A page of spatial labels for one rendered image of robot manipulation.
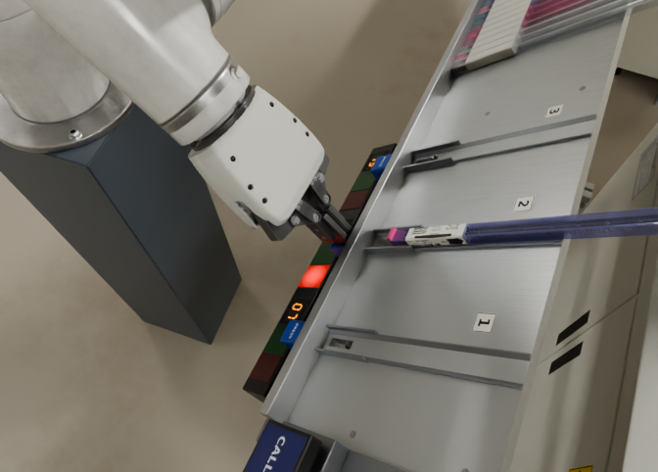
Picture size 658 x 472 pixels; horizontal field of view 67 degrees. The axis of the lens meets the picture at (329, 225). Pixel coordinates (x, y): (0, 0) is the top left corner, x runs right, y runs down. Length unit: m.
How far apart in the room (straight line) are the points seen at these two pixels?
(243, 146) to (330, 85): 1.24
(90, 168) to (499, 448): 0.51
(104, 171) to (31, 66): 0.14
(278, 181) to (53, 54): 0.29
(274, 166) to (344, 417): 0.22
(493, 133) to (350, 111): 1.09
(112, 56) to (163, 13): 0.05
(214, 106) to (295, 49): 1.39
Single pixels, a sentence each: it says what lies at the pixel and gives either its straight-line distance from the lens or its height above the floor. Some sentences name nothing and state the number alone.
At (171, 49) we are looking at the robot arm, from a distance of 0.41.
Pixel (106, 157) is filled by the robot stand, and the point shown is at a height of 0.68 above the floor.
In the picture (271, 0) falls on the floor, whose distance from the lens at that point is 2.00.
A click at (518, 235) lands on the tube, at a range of 0.40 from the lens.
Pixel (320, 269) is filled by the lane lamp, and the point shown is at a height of 0.66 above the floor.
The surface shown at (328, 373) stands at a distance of 0.44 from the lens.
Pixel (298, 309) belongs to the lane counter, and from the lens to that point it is 0.54.
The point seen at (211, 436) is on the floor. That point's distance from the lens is 1.20.
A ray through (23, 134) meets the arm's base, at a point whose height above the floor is 0.71.
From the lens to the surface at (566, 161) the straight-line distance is 0.45.
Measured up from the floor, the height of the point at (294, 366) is 0.73.
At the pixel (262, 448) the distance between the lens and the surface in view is 0.38.
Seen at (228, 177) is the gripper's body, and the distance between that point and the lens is 0.43.
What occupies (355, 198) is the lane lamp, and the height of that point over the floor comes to 0.66.
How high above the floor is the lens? 1.16
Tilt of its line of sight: 60 degrees down
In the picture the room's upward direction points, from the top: straight up
